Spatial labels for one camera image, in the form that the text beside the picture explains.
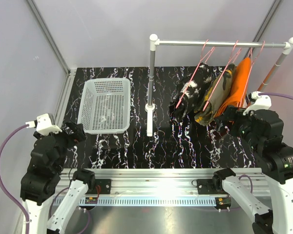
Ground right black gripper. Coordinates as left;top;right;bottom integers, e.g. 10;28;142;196
214;104;263;152

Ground camouflage yellow trousers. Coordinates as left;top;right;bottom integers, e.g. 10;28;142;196
194;63;236;126

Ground black white patterned trousers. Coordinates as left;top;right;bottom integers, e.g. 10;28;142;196
170;62;212;122

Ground pink hanger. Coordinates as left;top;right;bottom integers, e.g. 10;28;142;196
203;40;241;111
238;41;265;107
175;39;216;109

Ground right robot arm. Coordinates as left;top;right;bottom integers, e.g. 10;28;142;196
212;106;293;234

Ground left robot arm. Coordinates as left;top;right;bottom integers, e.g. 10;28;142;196
21;122;96;234

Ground orange trousers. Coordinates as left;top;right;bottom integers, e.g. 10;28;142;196
216;66;240;117

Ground white plastic basket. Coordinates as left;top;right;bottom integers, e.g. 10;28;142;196
78;78;131;135

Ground silver clothes rack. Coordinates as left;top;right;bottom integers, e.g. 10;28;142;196
145;34;293;137

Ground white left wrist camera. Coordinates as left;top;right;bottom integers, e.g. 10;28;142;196
25;113;62;136

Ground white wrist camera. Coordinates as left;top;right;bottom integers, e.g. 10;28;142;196
25;113;62;136
243;91;272;116

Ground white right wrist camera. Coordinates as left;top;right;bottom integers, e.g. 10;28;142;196
243;91;272;116

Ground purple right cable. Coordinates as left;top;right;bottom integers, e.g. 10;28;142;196
258;92;293;106

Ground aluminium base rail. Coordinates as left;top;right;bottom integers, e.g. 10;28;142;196
21;168;284;208

